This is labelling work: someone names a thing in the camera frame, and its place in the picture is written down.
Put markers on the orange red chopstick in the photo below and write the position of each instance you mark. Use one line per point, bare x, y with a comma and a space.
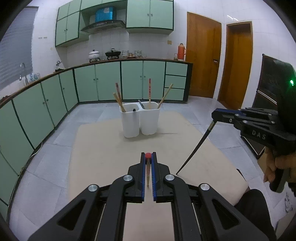
150, 81

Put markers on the person's right hand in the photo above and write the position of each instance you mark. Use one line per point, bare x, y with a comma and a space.
281, 162

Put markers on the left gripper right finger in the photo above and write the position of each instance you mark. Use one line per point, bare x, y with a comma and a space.
199, 212

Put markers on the plain wooden chopstick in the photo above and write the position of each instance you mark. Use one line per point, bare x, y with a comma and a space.
164, 96
119, 102

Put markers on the grey window blind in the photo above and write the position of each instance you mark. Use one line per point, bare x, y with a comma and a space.
16, 46

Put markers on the green upper cabinets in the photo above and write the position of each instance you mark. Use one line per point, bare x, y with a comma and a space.
77, 20

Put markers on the red handled chopstick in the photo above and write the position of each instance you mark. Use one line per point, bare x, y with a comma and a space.
148, 159

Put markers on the orange thermos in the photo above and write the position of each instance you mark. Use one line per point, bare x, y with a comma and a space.
181, 52

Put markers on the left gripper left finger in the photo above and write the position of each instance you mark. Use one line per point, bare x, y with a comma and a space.
97, 213

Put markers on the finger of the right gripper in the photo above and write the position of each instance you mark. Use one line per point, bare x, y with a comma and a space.
255, 123

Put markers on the black range hood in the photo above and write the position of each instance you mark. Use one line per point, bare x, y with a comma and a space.
103, 26

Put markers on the left wooden door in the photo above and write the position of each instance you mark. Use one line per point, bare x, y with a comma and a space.
204, 39

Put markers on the white utensil holder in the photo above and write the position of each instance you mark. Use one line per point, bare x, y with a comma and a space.
143, 121

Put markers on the green cabinets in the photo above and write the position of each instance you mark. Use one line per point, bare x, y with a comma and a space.
30, 115
77, 20

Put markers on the black chopstick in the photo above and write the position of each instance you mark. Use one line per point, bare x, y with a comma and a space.
209, 129

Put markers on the green lower cabinets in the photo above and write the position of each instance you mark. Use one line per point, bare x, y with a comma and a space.
30, 115

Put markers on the beige tablecloth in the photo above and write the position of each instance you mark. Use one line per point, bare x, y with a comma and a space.
101, 154

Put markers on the chrome kitchen faucet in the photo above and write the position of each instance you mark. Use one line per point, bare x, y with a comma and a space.
23, 75

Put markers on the red patterned chopstick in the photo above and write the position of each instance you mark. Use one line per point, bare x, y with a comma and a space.
118, 91

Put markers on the wooden door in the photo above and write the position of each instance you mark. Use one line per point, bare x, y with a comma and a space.
237, 64
204, 39

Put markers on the right wooden door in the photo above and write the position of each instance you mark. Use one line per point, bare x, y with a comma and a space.
237, 64

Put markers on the black wok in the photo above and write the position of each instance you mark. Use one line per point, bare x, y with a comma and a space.
113, 54

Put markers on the black glass cabinet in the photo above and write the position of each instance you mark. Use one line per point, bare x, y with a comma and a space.
266, 92

